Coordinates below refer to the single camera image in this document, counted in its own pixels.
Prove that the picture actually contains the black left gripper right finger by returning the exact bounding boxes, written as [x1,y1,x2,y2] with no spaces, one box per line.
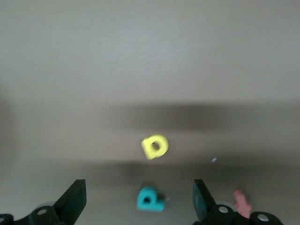
[194,179,283,225]

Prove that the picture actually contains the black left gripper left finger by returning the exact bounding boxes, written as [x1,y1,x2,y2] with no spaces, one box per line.
[0,179,87,225]

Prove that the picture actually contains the teal foam letter P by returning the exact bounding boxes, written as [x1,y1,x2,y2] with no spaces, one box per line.
[136,186,165,212]

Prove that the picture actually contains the yellow foam letter d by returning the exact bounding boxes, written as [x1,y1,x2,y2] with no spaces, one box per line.
[141,135,169,161]

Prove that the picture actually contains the red foam letter f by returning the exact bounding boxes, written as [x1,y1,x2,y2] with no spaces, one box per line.
[234,189,253,219]

